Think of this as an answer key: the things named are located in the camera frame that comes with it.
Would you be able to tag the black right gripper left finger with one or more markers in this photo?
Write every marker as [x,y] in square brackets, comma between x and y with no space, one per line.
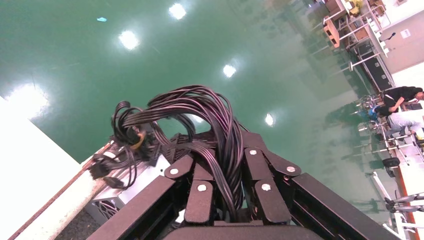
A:
[198,202]

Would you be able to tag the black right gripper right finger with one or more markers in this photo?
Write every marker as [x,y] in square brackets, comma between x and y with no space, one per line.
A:
[271,202]

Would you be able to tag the black caster wheel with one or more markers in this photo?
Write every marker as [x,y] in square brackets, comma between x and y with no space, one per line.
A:
[391,162]

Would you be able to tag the person in light grey clothes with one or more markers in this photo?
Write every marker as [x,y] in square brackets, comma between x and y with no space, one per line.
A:
[402,120]

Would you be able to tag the black flight case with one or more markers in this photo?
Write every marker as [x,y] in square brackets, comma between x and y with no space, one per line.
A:
[377,71]

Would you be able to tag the person in black shirt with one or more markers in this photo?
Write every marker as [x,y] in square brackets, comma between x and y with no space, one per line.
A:
[402,93]

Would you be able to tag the brown cardboard carton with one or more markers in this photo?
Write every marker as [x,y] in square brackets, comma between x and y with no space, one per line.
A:
[332,31]

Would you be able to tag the white metal shelving rack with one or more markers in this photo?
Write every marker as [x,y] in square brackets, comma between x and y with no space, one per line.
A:
[374,30]

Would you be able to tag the small blue floor scrap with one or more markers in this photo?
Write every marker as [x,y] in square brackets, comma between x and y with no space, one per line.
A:
[101,19]

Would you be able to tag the white tube workbench frame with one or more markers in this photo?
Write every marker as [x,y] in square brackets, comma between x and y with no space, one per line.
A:
[381,187]

